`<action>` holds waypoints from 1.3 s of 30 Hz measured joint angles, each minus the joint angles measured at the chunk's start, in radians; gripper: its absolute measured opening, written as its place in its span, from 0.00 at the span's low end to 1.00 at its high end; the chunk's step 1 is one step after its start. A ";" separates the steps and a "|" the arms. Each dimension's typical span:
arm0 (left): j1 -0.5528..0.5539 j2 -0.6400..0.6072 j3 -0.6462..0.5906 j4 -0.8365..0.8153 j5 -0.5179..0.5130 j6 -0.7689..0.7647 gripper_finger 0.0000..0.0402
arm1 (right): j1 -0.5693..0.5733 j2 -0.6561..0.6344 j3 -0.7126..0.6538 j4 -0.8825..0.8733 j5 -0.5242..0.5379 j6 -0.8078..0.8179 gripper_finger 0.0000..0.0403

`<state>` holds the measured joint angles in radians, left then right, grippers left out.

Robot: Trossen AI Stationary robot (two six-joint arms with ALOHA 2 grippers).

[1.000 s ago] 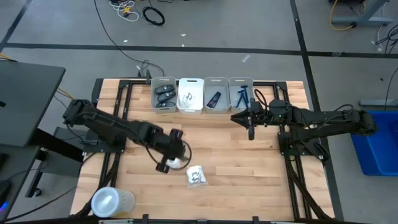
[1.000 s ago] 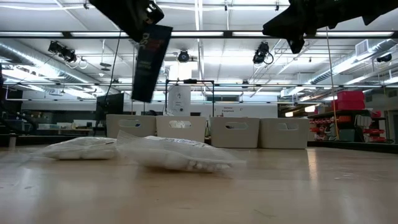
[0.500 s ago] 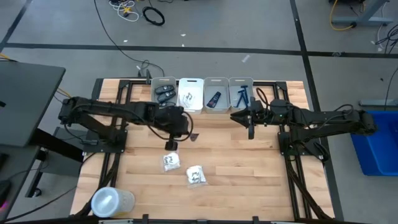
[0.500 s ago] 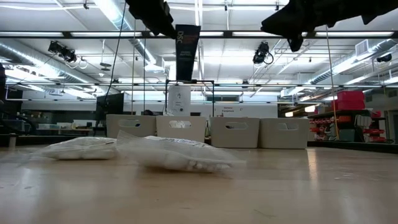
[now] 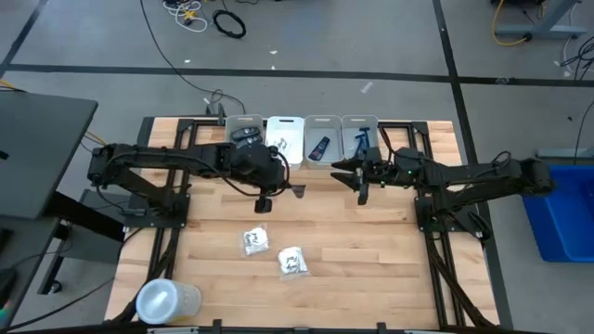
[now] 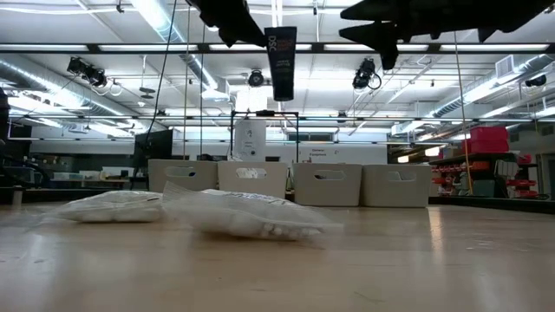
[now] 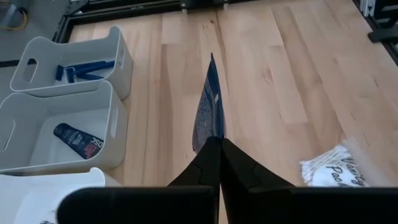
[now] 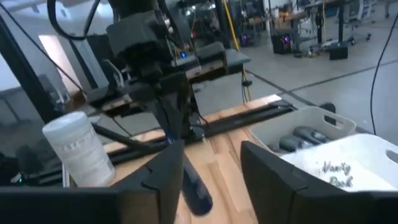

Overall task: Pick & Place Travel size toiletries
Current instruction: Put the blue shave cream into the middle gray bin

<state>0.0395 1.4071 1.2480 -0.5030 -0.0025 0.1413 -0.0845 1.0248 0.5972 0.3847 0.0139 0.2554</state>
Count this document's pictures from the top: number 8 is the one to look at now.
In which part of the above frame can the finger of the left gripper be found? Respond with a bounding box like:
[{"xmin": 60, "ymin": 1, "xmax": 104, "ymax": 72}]
[
  {"xmin": 147, "ymin": 93, "xmax": 184, "ymax": 142},
  {"xmin": 174, "ymin": 73, "xmax": 195, "ymax": 138}
]

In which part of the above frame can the black aluminium rig frame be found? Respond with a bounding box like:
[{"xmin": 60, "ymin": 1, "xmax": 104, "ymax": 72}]
[{"xmin": 0, "ymin": 14, "xmax": 298, "ymax": 187}]

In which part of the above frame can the long black floor cable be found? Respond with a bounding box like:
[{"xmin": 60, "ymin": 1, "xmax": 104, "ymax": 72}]
[{"xmin": 369, "ymin": 12, "xmax": 398, "ymax": 136}]

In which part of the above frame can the dark grey travel deodorant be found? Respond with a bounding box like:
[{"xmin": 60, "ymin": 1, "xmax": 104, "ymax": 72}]
[
  {"xmin": 292, "ymin": 126, "xmax": 333, "ymax": 146},
  {"xmin": 278, "ymin": 135, "xmax": 315, "ymax": 153}
]

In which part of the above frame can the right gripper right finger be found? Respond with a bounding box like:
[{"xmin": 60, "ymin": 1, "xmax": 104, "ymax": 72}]
[{"xmin": 241, "ymin": 141, "xmax": 398, "ymax": 224}]

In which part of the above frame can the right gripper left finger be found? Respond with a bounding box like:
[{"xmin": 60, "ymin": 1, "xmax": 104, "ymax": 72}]
[{"xmin": 0, "ymin": 140, "xmax": 185, "ymax": 224}]

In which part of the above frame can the navy shave butter tube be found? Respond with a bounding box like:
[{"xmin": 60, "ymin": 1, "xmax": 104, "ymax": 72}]
[{"xmin": 163, "ymin": 123, "xmax": 215, "ymax": 217}]

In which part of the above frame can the white wipes canister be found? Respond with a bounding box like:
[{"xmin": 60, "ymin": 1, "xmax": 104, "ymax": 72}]
[{"xmin": 42, "ymin": 111, "xmax": 116, "ymax": 188}]

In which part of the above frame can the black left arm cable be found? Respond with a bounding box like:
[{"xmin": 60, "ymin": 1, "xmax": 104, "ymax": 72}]
[{"xmin": 46, "ymin": 0, "xmax": 102, "ymax": 41}]

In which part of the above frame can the clear vanity pack bag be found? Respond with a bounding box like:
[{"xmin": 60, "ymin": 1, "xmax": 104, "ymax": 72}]
[{"xmin": 281, "ymin": 149, "xmax": 398, "ymax": 192}]

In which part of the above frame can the yellow cable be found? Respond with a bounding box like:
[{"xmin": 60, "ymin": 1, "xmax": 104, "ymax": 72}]
[{"xmin": 222, "ymin": 0, "xmax": 252, "ymax": 102}]

